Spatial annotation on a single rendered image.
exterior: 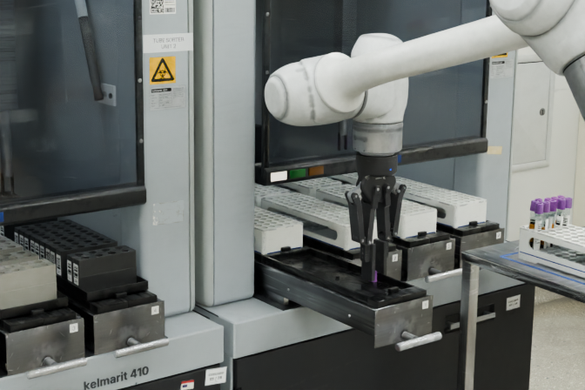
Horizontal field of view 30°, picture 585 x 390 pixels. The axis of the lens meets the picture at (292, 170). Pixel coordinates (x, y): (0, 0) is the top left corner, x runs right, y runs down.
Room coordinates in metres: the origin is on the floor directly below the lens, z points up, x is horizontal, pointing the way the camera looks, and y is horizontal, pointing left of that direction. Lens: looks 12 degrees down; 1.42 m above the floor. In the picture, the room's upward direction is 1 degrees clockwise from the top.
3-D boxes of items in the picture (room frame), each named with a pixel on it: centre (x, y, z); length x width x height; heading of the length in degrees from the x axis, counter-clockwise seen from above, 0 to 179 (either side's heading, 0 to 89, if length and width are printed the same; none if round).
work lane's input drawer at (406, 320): (2.06, 0.00, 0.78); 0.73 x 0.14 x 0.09; 37
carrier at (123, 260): (1.82, 0.32, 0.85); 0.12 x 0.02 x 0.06; 127
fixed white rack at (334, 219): (2.24, -0.06, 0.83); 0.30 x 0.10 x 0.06; 37
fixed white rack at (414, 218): (2.33, -0.18, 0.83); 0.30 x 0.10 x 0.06; 37
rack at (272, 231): (2.20, 0.10, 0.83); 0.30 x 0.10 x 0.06; 37
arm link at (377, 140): (1.94, -0.15, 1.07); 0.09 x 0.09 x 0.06
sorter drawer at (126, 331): (2.01, 0.47, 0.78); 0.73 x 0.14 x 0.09; 37
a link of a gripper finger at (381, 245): (1.95, -0.16, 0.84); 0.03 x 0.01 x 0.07; 37
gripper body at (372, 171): (1.94, -0.15, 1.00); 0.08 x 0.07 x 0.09; 127
